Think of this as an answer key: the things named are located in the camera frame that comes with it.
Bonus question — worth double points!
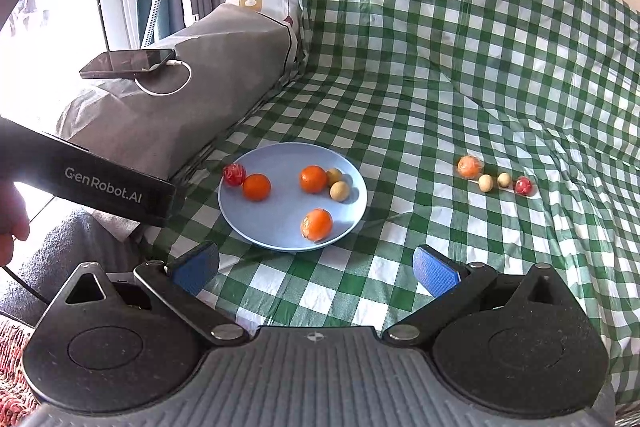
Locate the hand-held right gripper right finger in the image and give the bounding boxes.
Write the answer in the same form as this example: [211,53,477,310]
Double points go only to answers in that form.
[382,244,576,348]

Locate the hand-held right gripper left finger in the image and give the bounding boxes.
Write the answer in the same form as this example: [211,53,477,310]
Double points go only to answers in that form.
[47,241,251,348]

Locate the orange tangerine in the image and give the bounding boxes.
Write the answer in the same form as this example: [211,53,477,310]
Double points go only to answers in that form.
[300,208,334,243]
[242,173,272,202]
[457,155,484,180]
[299,165,329,195]

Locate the light blue plate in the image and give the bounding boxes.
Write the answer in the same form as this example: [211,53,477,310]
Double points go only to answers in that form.
[218,142,368,254]

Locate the person's left hand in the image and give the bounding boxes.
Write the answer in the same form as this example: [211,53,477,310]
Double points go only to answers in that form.
[0,181,31,264]

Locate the person's grey trousers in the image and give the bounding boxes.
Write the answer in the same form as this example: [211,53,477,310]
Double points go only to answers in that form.
[0,209,146,328]

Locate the grey fabric cushion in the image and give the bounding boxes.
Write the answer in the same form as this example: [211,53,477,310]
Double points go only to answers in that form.
[52,2,306,180]

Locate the black smartphone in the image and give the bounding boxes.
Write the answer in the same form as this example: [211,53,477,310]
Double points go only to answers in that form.
[79,48,177,80]

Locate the red patterned cloth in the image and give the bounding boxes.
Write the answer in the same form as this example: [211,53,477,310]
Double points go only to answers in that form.
[0,319,46,413]

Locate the green checked cloth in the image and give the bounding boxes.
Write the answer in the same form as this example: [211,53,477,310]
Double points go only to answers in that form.
[140,0,640,413]

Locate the black cable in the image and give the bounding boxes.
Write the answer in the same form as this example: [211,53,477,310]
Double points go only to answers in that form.
[0,263,51,308]

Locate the white charging cable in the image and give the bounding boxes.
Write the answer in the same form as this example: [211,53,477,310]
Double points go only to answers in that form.
[132,59,193,96]

